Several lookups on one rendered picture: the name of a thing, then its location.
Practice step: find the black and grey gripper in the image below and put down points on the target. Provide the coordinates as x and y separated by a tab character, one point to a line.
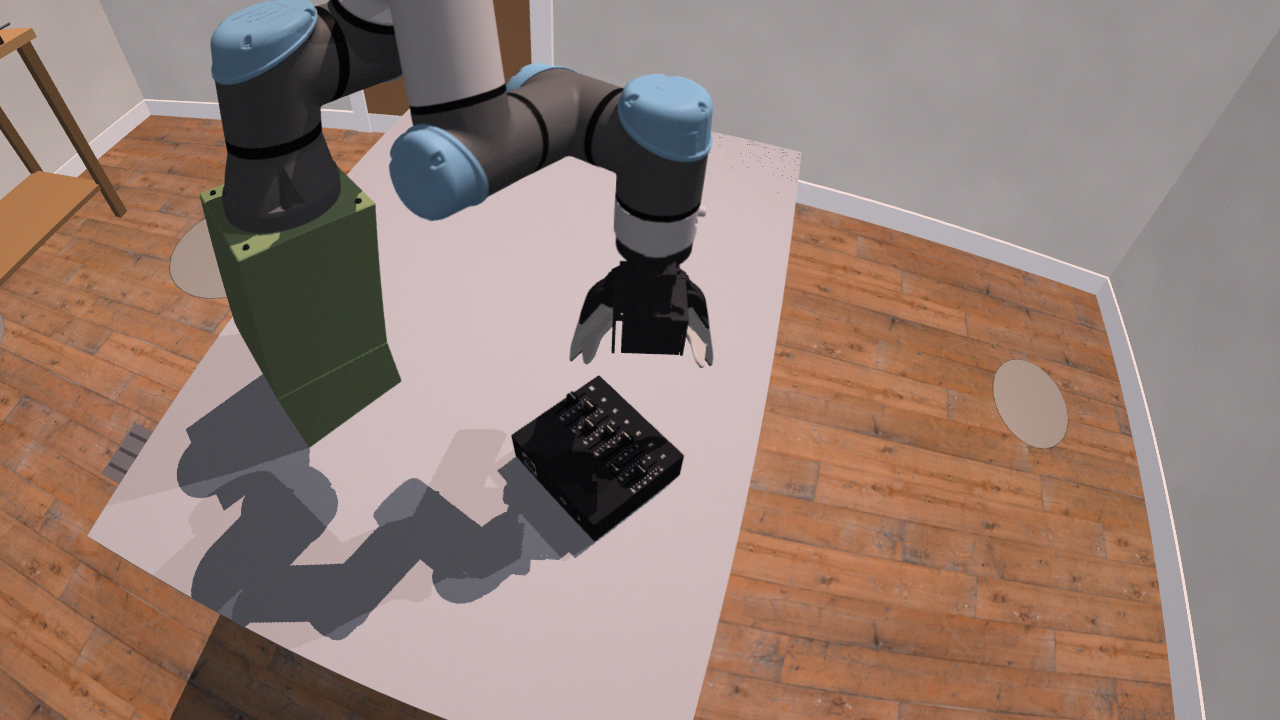
645	330

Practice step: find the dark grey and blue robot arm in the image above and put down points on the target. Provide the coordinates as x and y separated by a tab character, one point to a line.
276	63

